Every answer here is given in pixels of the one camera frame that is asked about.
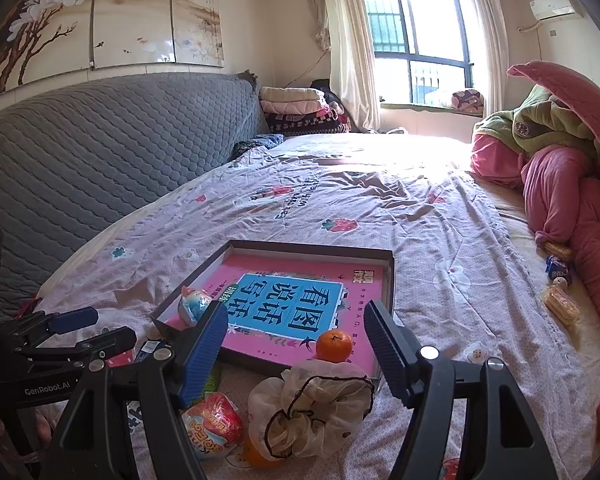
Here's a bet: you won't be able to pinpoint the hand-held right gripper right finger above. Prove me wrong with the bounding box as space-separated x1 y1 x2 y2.
362 299 561 480

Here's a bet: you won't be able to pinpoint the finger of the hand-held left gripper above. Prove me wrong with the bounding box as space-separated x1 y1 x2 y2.
7 307 100 356
17 326 137 368

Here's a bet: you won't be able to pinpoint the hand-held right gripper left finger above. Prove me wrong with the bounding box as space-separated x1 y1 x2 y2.
40 300 230 480

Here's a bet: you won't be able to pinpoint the orange tangerine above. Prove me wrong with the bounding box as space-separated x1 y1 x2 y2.
315 329 354 363
241 437 273 470

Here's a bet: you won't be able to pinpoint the shallow cardboard box tray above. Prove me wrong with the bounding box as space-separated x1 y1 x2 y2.
149 239 396 391

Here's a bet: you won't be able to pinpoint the dark blue snack packet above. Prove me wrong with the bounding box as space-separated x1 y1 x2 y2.
135 340 176 363

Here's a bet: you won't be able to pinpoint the pink book with blue panel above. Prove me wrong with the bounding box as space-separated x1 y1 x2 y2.
167 252 388 366

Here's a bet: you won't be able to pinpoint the printed bed sheet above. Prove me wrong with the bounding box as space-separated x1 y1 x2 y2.
30 130 600 480

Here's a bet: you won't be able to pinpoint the grey quilted headboard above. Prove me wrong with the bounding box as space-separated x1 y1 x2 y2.
0 71 268 321

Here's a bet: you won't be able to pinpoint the small snack packets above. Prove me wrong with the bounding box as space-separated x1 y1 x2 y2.
544 277 581 328

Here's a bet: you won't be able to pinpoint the small yellow snack packet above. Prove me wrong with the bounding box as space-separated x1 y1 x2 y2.
544 241 573 261

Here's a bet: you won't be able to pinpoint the dark blue cloth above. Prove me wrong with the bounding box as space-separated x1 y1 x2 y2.
230 134 286 161

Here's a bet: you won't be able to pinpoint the pink quilt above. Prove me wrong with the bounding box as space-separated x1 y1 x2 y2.
470 132 600 351

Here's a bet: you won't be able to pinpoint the stack of folded blankets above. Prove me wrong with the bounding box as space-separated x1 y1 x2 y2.
258 86 351 137

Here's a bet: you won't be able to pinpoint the patterned pillow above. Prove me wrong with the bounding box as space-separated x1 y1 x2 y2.
439 89 485 113

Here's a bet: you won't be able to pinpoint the black bag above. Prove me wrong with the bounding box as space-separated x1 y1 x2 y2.
310 79 351 111

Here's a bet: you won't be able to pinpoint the green blanket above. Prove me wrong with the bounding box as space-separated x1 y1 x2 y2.
475 84 600 186

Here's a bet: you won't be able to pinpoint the black framed window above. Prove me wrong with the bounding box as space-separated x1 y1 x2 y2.
357 0 481 108

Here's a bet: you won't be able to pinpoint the salmon pink blanket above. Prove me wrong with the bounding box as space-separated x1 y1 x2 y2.
507 61 600 161

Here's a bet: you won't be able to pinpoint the cream curtain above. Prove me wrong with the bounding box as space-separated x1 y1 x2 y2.
467 0 511 121
302 0 381 133

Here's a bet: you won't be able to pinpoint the white air conditioner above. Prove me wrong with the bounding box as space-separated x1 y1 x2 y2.
529 0 583 22

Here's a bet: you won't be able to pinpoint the floral wall panel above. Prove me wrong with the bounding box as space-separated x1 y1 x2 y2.
0 0 226 106

